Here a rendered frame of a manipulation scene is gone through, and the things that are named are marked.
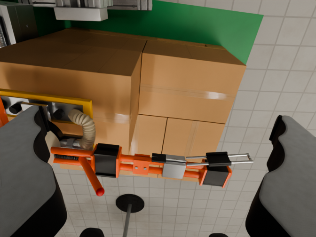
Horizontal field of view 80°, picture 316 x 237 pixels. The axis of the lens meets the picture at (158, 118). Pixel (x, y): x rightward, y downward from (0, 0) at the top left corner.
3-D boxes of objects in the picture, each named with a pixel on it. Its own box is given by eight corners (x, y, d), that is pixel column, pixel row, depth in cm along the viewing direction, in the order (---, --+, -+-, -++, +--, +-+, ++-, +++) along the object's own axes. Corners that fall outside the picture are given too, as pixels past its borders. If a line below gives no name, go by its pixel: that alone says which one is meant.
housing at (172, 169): (161, 167, 66) (161, 177, 62) (164, 153, 62) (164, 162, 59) (181, 169, 66) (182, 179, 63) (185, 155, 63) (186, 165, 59)
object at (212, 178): (197, 174, 67) (199, 185, 63) (202, 158, 63) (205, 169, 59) (220, 176, 67) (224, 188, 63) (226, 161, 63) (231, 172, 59)
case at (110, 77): (45, 104, 124) (1, 143, 90) (30, 38, 103) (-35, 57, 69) (138, 114, 126) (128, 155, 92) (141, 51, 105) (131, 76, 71)
